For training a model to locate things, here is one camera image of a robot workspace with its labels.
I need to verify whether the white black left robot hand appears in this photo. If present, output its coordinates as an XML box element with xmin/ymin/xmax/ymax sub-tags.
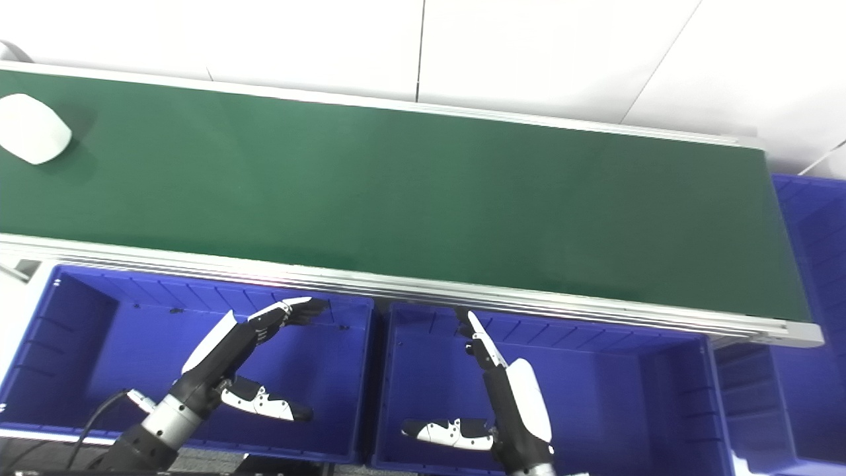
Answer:
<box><xmin>173</xmin><ymin>297</ymin><xmax>329</xmax><ymax>422</ymax></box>

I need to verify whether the white plastic part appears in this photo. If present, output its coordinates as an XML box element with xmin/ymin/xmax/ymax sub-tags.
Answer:
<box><xmin>0</xmin><ymin>93</ymin><xmax>73</xmax><ymax>165</ymax></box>

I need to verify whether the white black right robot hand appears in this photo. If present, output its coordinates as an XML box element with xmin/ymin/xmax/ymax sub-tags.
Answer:
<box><xmin>401</xmin><ymin>307</ymin><xmax>555</xmax><ymax>473</ymax></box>

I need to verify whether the green conveyor belt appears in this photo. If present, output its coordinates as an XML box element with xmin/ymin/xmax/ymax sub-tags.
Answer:
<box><xmin>0</xmin><ymin>61</ymin><xmax>826</xmax><ymax>348</ymax></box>
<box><xmin>0</xmin><ymin>69</ymin><xmax>811</xmax><ymax>323</ymax></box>

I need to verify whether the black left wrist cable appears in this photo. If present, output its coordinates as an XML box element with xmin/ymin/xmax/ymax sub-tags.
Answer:
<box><xmin>63</xmin><ymin>389</ymin><xmax>158</xmax><ymax>471</ymax></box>

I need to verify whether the blue plastic bin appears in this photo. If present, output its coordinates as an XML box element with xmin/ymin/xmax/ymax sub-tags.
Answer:
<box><xmin>716</xmin><ymin>173</ymin><xmax>846</xmax><ymax>476</ymax></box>
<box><xmin>0</xmin><ymin>264</ymin><xmax>376</xmax><ymax>464</ymax></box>
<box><xmin>369</xmin><ymin>301</ymin><xmax>736</xmax><ymax>476</ymax></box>

